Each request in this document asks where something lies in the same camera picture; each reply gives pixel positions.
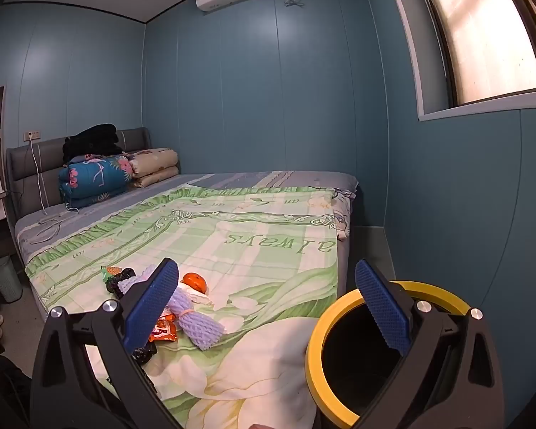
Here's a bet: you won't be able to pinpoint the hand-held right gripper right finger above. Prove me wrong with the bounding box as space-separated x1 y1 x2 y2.
353 258 505 429

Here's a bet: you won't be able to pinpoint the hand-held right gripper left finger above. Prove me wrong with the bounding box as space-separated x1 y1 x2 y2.
30 257 193 429

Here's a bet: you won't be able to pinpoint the black plastic bag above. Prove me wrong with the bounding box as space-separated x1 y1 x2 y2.
131 342 158 365
106 267 137 297

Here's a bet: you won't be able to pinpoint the orange peel with stem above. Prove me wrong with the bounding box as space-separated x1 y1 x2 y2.
179 272 209 296

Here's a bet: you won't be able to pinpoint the yellow rimmed waste bin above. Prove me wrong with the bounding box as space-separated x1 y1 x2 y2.
304 280 473 427

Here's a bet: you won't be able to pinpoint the orange snack wrapper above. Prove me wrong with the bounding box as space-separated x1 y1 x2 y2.
147 314 178 343

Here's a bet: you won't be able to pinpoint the small crumpled white tissue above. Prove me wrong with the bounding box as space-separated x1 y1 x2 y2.
191 290 216 310

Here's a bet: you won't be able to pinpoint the green floral blanket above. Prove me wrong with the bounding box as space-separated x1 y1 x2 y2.
24 185 353 429

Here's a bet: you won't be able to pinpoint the blue floral folded quilt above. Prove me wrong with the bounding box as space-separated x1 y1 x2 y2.
57 154 135 209

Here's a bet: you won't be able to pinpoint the beige folded quilt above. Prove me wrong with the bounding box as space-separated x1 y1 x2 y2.
129 147 180 189

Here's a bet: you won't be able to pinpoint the small green bin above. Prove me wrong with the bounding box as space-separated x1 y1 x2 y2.
0 255 23 303

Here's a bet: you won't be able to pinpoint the bed with grey sheet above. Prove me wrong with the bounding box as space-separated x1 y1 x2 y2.
5 127 361 429

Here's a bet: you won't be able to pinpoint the black folded clothes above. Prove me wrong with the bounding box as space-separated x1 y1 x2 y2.
63 123 123 162

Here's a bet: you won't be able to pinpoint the grey padded headboard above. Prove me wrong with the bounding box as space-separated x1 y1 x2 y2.
5 127 153 224

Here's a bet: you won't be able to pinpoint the window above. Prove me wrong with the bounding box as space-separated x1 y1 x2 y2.
381 0 536 122

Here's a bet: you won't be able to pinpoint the white charging cable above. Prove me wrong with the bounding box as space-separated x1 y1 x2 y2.
28 136 80 245

